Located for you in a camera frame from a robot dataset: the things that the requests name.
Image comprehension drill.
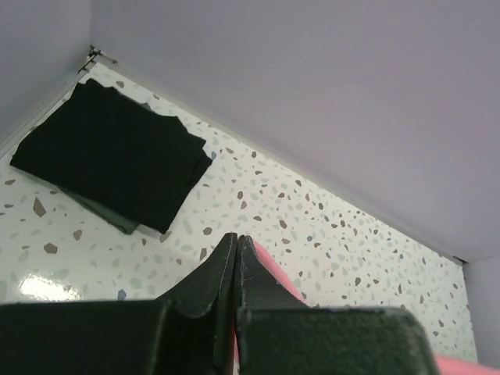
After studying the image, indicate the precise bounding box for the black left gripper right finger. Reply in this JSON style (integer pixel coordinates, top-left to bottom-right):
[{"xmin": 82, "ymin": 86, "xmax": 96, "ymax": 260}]
[{"xmin": 234, "ymin": 236, "xmax": 439, "ymax": 374}]

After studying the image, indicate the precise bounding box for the dark green folded t-shirt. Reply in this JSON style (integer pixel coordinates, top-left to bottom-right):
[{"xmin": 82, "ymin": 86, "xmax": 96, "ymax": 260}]
[{"xmin": 59, "ymin": 186, "xmax": 139, "ymax": 234}]

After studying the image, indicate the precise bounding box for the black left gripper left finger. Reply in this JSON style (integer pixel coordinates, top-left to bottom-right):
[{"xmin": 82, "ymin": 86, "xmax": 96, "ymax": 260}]
[{"xmin": 1, "ymin": 233, "xmax": 238, "ymax": 374}]

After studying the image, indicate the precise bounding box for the black folded t-shirt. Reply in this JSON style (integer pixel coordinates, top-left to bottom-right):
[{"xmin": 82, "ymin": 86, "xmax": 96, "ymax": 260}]
[{"xmin": 10, "ymin": 79, "xmax": 212, "ymax": 233}]

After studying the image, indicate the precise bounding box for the pink t-shirt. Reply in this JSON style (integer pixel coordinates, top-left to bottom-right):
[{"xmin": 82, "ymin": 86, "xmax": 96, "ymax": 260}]
[{"xmin": 252, "ymin": 240, "xmax": 499, "ymax": 375}]

